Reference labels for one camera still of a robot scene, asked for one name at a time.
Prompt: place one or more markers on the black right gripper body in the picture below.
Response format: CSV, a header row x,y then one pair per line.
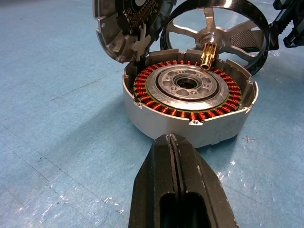
x,y
298,21

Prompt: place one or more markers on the blue table cover sheet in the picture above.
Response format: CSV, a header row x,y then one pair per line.
x,y
47,118

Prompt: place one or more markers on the silver round motor cover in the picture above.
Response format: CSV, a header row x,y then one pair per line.
x,y
107,23

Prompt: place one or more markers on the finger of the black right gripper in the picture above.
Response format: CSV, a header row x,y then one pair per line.
x,y
247,39
275,35

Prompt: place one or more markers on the silver motor housing copper windings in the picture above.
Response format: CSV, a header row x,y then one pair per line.
x,y
166,128

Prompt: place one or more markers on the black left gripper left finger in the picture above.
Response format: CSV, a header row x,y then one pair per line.
x,y
152,175

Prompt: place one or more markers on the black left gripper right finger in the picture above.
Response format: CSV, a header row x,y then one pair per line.
x,y
202,180

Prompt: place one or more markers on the black spoked motor rotor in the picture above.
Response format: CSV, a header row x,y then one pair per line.
x,y
209,33

